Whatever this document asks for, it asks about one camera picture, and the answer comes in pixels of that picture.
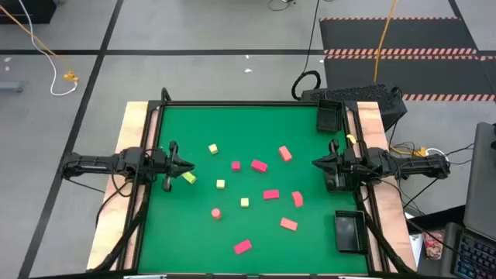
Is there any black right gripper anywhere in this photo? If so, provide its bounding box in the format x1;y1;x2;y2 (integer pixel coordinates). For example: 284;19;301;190
312;138;360;194

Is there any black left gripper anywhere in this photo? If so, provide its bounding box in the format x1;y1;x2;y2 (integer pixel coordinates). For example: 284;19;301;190
153;140;195;194

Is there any black slotted plastic basket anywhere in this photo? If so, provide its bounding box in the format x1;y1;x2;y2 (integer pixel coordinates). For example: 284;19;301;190
316;99;344;134
334;209;369;256

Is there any wooden table side board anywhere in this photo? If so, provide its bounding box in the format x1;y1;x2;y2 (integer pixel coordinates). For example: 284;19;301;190
85;101;150;271
356;101;418;272

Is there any black perforated computer tower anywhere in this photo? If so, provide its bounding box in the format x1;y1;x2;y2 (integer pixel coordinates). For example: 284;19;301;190
300;84;408;132

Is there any green felt table mat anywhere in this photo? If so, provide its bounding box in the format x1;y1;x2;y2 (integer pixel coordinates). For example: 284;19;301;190
137;105;369;274

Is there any black striped-edge floor mat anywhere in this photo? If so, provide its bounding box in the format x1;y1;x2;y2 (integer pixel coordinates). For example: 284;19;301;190
323;55;496;102
319;16;478;55

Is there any red snack packet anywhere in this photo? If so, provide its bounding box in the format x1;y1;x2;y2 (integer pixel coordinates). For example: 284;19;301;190
423;230;446;260

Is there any grey laptop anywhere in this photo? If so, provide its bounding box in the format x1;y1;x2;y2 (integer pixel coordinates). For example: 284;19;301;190
463;122;496;242

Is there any black backlit keyboard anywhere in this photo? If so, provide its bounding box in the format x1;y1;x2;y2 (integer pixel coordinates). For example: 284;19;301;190
453;228;496;279

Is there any dark floor cabinet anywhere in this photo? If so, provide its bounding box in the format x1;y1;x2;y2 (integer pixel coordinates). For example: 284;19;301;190
0;0;58;25

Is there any black metal table frame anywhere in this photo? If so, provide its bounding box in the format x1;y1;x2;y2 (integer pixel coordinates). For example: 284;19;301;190
87;87;418;279

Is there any black coiled floor cable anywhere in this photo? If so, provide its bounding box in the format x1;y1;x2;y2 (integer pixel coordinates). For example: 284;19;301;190
291;0;322;101

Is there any yellow floor cable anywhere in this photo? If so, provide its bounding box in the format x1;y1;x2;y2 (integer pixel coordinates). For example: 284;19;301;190
373;0;399;84

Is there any white floor cable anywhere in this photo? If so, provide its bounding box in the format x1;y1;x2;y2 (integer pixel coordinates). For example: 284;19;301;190
17;0;78;97

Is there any grey floor bracket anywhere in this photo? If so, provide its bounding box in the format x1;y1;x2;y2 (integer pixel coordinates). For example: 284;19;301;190
0;80;25;94

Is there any orange floor cable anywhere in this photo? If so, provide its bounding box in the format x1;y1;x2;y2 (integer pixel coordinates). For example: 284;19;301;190
0;4;74;77

